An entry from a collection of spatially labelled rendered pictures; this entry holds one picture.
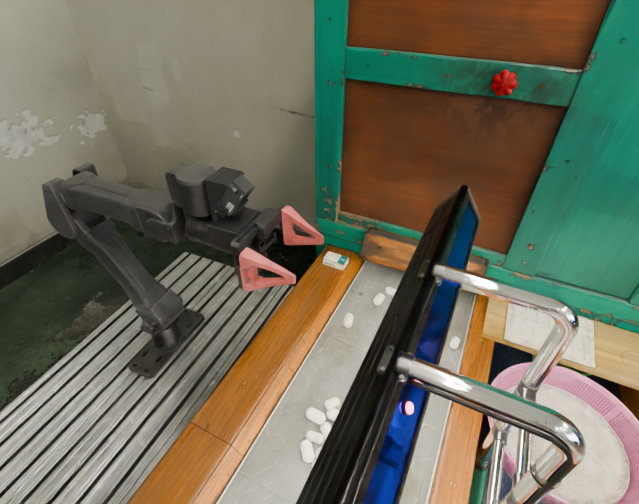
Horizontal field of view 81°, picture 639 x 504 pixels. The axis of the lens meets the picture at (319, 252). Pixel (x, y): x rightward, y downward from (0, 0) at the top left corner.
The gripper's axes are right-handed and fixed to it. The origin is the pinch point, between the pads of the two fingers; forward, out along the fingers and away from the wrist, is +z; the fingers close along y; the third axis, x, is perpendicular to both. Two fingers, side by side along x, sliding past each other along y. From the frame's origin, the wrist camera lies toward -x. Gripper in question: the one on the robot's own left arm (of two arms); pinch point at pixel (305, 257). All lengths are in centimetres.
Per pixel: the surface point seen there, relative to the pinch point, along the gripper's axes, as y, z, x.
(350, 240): 41, -6, 28
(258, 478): -19.4, 0.3, 33.2
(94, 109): 115, -196, 43
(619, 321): 39, 58, 28
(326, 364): 5.4, 2.0, 33.2
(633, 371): 26, 59, 29
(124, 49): 122, -165, 9
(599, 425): 14, 53, 33
